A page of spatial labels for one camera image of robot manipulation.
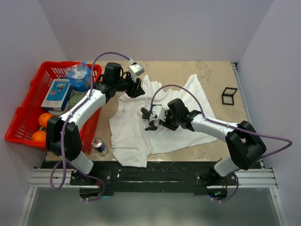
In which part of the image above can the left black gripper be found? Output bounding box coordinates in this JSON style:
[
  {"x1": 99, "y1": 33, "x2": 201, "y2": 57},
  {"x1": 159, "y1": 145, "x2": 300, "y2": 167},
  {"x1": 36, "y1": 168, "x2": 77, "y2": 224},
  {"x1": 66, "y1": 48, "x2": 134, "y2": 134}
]
[{"x1": 114, "y1": 72, "x2": 145, "y2": 98}]

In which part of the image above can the white printed t-shirt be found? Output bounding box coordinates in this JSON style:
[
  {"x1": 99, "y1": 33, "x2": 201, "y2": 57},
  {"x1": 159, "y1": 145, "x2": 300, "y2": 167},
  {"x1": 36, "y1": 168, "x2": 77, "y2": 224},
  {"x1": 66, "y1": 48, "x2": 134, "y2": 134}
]
[{"x1": 109, "y1": 75, "x2": 216, "y2": 167}]

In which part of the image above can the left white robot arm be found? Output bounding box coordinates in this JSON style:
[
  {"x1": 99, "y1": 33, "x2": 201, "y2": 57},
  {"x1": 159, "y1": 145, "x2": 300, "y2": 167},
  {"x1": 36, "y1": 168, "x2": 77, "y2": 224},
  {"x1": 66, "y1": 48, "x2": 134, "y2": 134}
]
[{"x1": 46, "y1": 62, "x2": 145, "y2": 185}]

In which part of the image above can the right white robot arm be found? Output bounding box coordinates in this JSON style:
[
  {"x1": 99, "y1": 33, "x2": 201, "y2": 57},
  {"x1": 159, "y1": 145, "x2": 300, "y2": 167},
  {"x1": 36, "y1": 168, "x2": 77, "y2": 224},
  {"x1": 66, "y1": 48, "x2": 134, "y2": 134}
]
[{"x1": 152, "y1": 98, "x2": 266, "y2": 185}]

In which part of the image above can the blue plastic bag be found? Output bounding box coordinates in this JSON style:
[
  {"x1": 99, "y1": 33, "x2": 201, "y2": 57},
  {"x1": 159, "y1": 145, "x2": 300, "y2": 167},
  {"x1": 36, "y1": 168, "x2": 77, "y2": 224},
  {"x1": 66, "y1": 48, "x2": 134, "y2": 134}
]
[{"x1": 63, "y1": 62, "x2": 92, "y2": 92}]

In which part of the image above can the blue red drink can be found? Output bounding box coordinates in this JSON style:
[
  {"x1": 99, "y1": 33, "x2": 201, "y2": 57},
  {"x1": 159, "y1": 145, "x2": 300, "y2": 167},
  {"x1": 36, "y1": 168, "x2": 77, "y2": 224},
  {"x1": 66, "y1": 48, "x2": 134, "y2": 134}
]
[{"x1": 91, "y1": 137, "x2": 108, "y2": 155}]

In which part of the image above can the blue white razor box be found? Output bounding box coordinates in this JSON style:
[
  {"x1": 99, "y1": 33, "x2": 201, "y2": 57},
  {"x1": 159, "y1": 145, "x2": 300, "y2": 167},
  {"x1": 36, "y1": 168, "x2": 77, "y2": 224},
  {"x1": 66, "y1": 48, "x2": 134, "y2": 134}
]
[{"x1": 41, "y1": 79, "x2": 72, "y2": 111}]

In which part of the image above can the upper orange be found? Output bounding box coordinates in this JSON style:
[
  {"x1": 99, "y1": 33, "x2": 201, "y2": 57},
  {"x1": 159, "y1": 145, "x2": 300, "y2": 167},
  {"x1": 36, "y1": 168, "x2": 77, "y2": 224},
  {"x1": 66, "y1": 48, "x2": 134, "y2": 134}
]
[{"x1": 38, "y1": 113, "x2": 54, "y2": 128}]

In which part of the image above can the orange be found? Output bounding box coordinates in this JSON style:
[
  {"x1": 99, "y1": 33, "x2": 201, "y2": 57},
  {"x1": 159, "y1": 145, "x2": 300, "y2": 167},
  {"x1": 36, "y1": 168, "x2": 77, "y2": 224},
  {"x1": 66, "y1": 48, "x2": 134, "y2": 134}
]
[
  {"x1": 31, "y1": 130, "x2": 47, "y2": 142},
  {"x1": 38, "y1": 113, "x2": 54, "y2": 128}
]

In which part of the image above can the lower orange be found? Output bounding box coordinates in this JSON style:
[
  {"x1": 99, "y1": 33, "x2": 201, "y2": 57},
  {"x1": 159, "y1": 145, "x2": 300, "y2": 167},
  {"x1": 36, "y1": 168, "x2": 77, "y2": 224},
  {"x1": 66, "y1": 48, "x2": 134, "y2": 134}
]
[{"x1": 31, "y1": 130, "x2": 47, "y2": 142}]

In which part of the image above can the red plastic basket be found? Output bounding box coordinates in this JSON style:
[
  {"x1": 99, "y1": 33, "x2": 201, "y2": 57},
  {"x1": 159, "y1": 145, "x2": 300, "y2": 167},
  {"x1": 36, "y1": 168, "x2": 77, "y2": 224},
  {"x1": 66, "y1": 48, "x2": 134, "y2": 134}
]
[{"x1": 5, "y1": 61, "x2": 101, "y2": 154}]

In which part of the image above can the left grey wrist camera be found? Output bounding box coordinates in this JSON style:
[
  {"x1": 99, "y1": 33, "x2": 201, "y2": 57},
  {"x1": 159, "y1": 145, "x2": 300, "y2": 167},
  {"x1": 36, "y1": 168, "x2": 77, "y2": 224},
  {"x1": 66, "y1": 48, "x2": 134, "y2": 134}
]
[{"x1": 128, "y1": 63, "x2": 145, "y2": 82}]

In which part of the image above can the black metal bracket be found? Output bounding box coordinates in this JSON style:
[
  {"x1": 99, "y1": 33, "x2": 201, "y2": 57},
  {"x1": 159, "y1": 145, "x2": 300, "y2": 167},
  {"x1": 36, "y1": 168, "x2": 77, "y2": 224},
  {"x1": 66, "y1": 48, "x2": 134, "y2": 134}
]
[{"x1": 221, "y1": 87, "x2": 238, "y2": 106}]

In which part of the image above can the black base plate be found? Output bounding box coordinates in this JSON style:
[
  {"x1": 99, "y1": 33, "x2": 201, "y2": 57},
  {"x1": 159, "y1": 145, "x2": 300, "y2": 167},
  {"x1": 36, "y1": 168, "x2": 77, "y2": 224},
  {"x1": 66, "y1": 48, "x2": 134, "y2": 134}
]
[{"x1": 70, "y1": 161, "x2": 236, "y2": 196}]

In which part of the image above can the aluminium rail frame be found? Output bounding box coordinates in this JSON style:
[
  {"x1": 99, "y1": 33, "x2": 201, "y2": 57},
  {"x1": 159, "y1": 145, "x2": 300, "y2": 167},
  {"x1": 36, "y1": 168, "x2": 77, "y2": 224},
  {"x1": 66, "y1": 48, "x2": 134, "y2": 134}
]
[{"x1": 16, "y1": 61, "x2": 289, "y2": 226}]

